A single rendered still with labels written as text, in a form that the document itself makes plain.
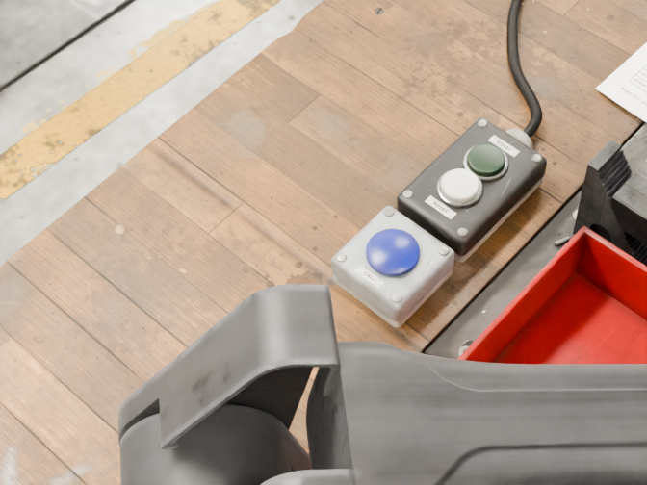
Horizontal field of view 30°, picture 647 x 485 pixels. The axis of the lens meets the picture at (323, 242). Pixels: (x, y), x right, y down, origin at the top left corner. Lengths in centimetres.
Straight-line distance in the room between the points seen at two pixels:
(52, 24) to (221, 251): 152
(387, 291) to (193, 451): 48
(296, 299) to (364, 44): 70
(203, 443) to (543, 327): 51
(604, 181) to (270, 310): 54
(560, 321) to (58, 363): 37
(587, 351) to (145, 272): 34
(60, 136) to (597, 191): 147
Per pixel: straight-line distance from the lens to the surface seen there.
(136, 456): 44
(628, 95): 105
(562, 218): 97
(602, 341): 91
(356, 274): 89
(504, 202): 93
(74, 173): 218
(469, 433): 38
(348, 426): 37
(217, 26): 235
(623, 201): 89
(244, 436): 43
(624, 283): 90
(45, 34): 241
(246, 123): 102
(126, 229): 97
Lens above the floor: 169
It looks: 57 degrees down
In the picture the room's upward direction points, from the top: 5 degrees counter-clockwise
